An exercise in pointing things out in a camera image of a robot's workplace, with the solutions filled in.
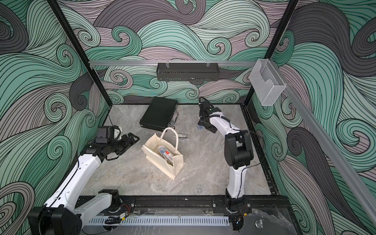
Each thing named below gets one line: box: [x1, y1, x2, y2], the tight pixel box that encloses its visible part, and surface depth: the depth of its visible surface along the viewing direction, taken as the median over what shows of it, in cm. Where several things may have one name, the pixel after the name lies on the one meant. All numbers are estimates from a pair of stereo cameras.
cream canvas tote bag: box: [141, 127, 185, 181], surface depth 84 cm
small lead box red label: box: [158, 145, 175, 163], surface depth 85 cm
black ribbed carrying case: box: [139, 97, 179, 132], surface depth 112 cm
